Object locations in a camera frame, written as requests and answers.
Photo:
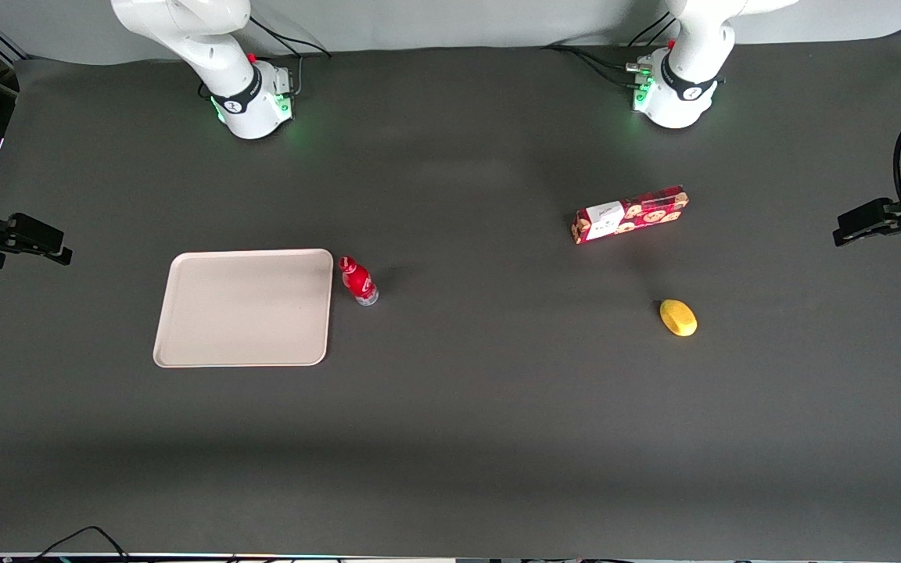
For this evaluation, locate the aluminium frame rail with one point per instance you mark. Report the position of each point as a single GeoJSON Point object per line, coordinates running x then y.
{"type": "Point", "coordinates": [1, 39]}

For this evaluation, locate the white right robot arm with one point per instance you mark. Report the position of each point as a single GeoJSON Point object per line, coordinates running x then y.
{"type": "Point", "coordinates": [216, 47]}

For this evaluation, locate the yellow lemon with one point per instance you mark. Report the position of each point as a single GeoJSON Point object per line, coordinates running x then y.
{"type": "Point", "coordinates": [678, 317]}

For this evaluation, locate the red cookie box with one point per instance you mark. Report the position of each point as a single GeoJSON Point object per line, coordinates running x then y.
{"type": "Point", "coordinates": [630, 215]}

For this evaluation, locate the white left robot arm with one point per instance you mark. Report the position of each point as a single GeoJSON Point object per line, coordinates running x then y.
{"type": "Point", "coordinates": [689, 70]}

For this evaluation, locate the beige plastic tray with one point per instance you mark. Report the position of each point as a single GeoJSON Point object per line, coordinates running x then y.
{"type": "Point", "coordinates": [247, 309]}

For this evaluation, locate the dark grey table mat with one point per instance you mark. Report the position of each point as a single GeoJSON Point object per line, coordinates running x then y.
{"type": "Point", "coordinates": [466, 407]}

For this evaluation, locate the red coke bottle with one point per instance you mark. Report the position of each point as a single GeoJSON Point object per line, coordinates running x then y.
{"type": "Point", "coordinates": [358, 281]}

